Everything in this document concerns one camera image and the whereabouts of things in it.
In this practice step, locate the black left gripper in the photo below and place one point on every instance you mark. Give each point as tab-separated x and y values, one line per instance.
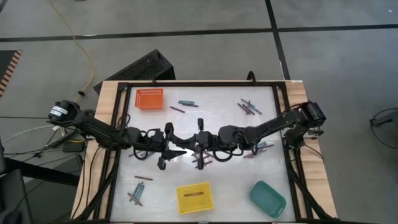
157	140

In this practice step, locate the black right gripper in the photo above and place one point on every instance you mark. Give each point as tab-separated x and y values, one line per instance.
207	140

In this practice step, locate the yellow plastic basket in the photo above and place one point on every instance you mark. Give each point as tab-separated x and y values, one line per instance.
194	205

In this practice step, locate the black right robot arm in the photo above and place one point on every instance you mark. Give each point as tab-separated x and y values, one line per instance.
264	130

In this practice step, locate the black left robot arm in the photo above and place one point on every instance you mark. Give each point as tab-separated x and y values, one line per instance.
93	127

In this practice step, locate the orange plastic basket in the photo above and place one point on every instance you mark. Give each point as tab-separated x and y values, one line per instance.
149	99

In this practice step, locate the wooden table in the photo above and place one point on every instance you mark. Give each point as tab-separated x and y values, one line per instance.
107	93

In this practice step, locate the teal plastic tray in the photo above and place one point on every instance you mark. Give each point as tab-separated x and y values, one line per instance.
267	199

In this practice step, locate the black power brick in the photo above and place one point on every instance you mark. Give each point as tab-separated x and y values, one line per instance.
73	147

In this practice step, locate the black metal floor bar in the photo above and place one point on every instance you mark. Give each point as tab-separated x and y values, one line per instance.
43	173

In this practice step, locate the black orange striped mat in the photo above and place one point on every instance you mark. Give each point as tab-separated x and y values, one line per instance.
6	62

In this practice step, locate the black metal table frame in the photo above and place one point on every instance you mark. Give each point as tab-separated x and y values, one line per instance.
202	83

